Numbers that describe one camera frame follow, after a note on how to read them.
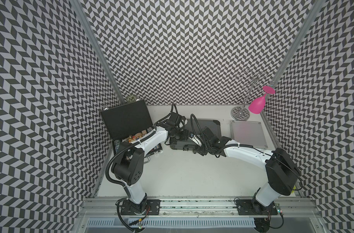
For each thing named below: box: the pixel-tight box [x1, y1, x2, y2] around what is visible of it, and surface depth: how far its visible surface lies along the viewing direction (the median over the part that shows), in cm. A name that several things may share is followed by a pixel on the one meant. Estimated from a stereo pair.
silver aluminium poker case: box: [230, 119, 269, 150], surface depth 98 cm
